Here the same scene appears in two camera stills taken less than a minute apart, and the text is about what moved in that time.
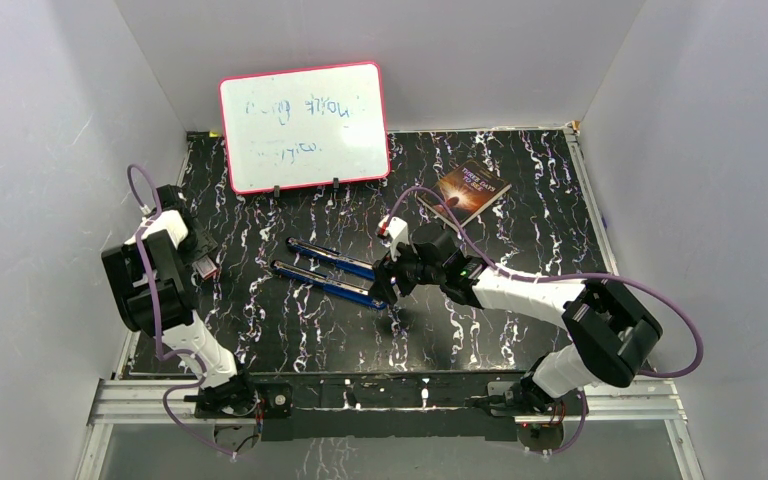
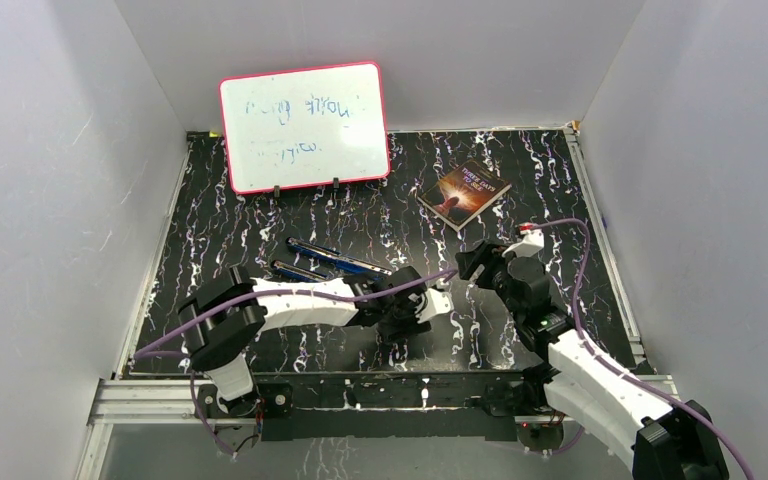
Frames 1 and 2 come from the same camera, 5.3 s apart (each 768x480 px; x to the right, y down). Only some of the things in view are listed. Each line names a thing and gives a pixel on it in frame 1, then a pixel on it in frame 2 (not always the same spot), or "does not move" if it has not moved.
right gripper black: (387, 270) to (489, 254)
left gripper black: (204, 247) to (410, 328)
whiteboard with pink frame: (305, 127) does not move
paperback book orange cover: (466, 192) does not move
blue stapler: (332, 258) does not move
